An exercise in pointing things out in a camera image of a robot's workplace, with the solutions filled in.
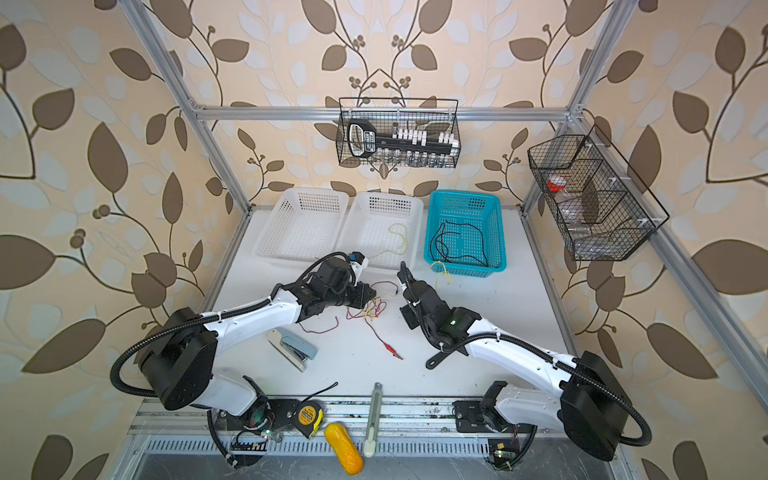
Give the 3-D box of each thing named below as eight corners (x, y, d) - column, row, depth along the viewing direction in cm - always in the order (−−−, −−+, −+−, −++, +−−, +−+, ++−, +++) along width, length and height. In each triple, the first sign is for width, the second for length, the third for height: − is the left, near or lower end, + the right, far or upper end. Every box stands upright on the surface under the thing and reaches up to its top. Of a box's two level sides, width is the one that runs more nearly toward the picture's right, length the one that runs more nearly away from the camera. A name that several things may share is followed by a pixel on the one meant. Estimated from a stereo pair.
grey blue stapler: (264, 345, 88) (260, 341, 85) (281, 326, 92) (278, 321, 89) (303, 373, 83) (300, 370, 80) (319, 351, 87) (317, 348, 84)
